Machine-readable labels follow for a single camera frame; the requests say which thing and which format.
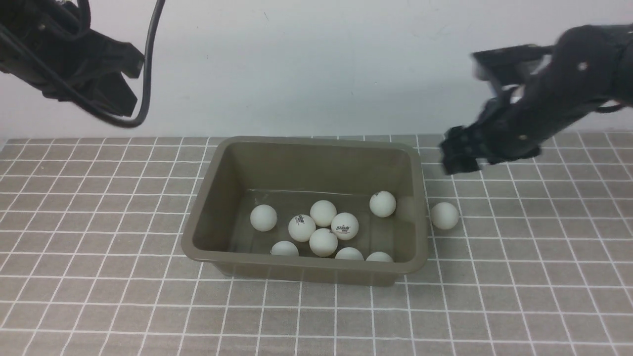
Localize olive plastic storage bin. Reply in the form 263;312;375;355
181;136;429;286

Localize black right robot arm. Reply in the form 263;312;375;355
439;24;633;176

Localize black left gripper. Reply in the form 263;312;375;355
0;0;145;117

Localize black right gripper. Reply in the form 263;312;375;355
439;113;542;176

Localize grey checkered tablecloth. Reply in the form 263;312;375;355
0;132;633;356

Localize white ping-pong ball with logo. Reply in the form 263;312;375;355
366;252;394;263
331;212;360;241
288;214;316;243
430;201;460;230
335;246;364;261

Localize black camera cable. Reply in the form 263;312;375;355
0;0;166;129

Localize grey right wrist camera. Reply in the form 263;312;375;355
471;44;553;95

